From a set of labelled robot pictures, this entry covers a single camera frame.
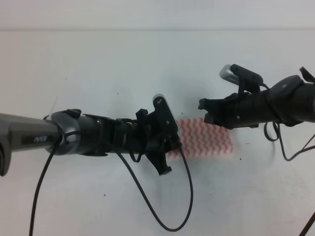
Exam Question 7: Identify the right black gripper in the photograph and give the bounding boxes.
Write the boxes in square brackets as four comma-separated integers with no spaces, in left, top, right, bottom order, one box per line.
[198,91,273,129]

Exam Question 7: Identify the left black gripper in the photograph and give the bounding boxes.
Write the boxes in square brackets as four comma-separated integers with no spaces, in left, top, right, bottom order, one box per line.
[113,109,179,176]

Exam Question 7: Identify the pink white wavy striped towel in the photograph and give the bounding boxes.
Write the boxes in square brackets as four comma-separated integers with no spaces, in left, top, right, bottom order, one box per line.
[176,118,234,159]

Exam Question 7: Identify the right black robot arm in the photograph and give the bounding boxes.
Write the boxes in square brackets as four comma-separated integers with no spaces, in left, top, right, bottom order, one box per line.
[198,64,315,129]

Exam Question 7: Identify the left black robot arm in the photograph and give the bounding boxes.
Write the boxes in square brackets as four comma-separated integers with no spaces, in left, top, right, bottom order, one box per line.
[0,109,179,177]

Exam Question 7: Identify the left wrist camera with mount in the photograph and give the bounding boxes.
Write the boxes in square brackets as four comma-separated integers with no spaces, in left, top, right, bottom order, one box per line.
[153,94,178,136]

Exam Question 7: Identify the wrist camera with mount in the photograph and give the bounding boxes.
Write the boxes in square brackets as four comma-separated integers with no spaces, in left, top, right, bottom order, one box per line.
[219,64,264,94]
[153,94,178,136]

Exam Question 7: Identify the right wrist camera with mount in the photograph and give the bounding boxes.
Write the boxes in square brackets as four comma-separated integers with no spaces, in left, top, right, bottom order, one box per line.
[219,64,264,94]

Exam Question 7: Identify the right black camera cable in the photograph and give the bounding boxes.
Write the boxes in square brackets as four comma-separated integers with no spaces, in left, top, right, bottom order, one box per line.
[260,83,315,236]

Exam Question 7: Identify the black camera cable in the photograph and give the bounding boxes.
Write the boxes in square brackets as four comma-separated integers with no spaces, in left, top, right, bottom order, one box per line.
[29,140,194,236]
[260,83,315,236]

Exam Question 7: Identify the left black camera cable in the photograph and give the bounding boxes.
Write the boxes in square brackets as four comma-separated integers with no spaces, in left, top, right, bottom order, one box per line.
[29,140,194,236]

